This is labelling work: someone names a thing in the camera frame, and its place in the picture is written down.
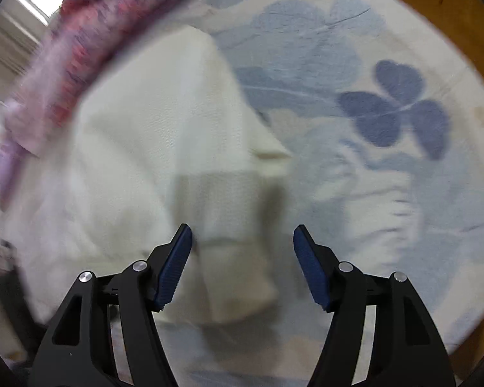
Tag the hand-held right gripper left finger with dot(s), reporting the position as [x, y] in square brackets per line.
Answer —
[173, 266]

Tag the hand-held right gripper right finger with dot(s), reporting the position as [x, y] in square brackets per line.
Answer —
[310, 264]

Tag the cream button shirt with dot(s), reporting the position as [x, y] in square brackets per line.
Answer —
[145, 149]

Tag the blue leaf print bed sheet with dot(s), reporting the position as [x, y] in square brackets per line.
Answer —
[367, 209]

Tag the purple blanket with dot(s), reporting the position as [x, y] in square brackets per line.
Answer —
[8, 169]

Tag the pink floral quilt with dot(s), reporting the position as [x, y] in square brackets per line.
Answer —
[84, 48]

